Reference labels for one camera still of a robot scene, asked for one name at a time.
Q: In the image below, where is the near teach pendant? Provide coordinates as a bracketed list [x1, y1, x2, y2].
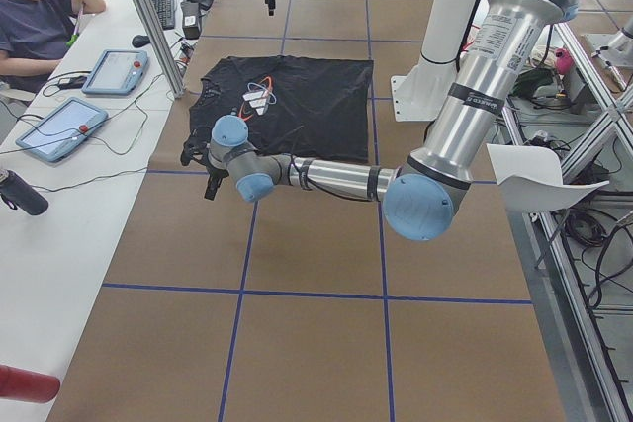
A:
[15, 98, 110, 163]

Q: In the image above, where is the black graphic t-shirt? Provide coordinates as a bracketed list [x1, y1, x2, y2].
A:
[187, 55, 374, 163]

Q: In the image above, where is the black keyboard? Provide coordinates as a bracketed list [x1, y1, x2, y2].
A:
[150, 0, 176, 30]

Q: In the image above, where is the black computer mouse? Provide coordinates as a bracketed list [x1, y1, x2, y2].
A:
[132, 35, 150, 48]

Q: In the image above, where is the far teach pendant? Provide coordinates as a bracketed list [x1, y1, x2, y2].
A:
[81, 49, 149, 96]

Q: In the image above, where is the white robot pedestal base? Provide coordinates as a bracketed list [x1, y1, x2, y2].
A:
[392, 0, 480, 122]

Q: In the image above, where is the red cylinder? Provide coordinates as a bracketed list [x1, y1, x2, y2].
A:
[1, 365, 60, 403]

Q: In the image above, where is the teach pendant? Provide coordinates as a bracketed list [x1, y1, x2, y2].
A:
[81, 49, 149, 96]
[15, 98, 110, 163]

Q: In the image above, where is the black power adapter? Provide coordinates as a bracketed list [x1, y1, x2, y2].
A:
[180, 1, 202, 40]

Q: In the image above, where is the aluminium frame post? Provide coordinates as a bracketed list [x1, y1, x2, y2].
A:
[133, 0, 185, 99]

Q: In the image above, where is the black water bottle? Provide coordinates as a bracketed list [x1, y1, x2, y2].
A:
[1, 169, 48, 215]

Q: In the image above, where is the seated person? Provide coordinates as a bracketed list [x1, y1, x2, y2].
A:
[1, 0, 107, 93]

